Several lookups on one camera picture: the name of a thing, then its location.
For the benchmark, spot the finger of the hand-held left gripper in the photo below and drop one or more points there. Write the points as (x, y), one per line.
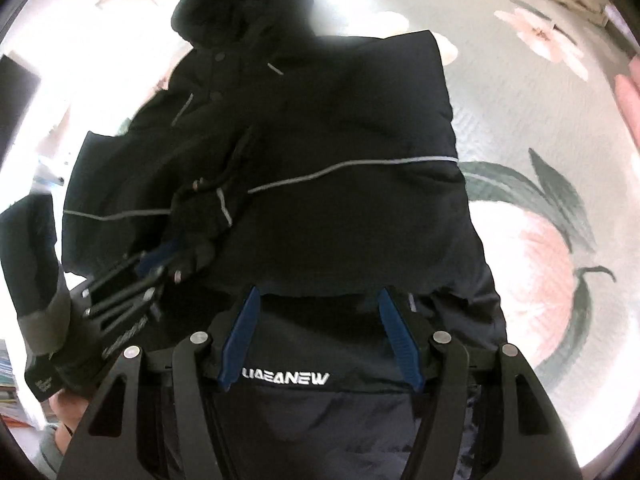
(135, 302)
(157, 257)

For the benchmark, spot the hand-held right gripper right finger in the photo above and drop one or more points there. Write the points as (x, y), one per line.
(400, 345)

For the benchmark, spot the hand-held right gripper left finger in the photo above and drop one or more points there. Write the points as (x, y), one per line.
(239, 345)

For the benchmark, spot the black hooded jacket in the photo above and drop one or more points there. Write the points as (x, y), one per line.
(340, 125)

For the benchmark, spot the person's left forearm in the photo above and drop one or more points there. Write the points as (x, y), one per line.
(67, 410)

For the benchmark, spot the stack of colourful books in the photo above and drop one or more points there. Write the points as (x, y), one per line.
(9, 375)

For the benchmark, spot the floral green bedspread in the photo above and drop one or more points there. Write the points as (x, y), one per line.
(505, 110)

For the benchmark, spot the pink folded blanket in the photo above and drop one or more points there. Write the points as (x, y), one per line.
(630, 105)

